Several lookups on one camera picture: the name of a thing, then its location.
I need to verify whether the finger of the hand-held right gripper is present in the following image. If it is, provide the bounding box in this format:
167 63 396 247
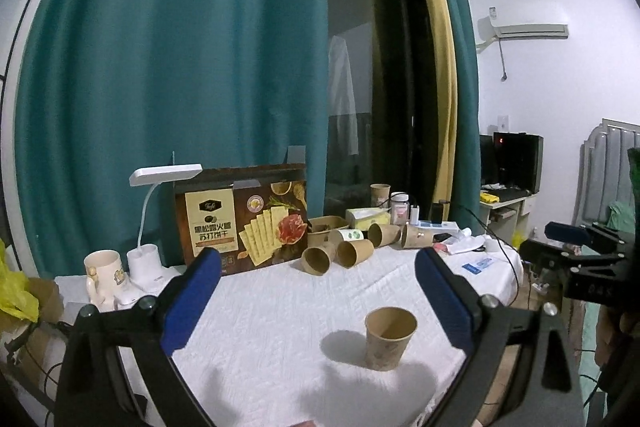
544 221 640 260
519 239 576 270

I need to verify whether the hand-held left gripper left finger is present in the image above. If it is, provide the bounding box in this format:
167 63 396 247
57 248 224 427

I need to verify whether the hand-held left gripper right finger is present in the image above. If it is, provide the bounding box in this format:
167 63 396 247
414 247 587 427

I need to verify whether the brown paper cup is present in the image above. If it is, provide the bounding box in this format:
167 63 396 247
368 222 403 249
370 183 392 210
364 307 418 372
335 237 376 269
401 224 437 250
300 242 337 277

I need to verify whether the white green label paper cup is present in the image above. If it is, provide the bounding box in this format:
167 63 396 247
327 228 369 246

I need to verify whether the blue white card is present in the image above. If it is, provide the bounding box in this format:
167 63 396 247
462 258 495 276

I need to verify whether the green cloth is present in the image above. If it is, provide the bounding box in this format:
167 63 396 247
606 201 637 230

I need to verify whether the white computer desk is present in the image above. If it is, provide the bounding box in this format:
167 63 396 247
479 187 535 235

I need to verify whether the white desk lamp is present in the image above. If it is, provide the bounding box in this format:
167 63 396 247
120 163 204 310

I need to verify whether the grey padded headboard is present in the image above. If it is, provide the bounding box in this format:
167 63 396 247
579 118 640 230

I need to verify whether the blue white flat box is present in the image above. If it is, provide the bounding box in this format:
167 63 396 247
416 220 462 234

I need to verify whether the black computer monitor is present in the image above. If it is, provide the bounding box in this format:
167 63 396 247
479 131 545 194

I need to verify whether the white ceramic mug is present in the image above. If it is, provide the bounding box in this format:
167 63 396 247
83 249 125 311

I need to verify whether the brown cracker box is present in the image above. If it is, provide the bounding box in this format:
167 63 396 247
174 163 309 271

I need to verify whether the white tablecloth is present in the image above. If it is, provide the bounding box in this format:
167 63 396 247
54 227 524 427

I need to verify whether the white plastic jar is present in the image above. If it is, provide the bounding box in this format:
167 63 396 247
389 191 410 226

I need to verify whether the yellow green tissue box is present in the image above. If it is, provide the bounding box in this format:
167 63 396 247
345 207 392 231

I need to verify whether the brown paper bowl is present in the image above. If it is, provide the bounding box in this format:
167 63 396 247
307 215 350 248

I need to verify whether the yellow plastic bag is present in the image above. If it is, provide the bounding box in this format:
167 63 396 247
0 238 40 324

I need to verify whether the narrow teal curtain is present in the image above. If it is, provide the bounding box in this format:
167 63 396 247
429 0 482 224

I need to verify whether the white air conditioner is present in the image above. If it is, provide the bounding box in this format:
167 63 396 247
474 6 570 54

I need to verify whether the yellow curtain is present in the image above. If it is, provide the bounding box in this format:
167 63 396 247
406 0 459 220

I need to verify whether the wide teal curtain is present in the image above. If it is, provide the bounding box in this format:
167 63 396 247
14 0 329 280

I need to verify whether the black cable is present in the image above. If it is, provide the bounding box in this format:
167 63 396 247
446 202 522 308

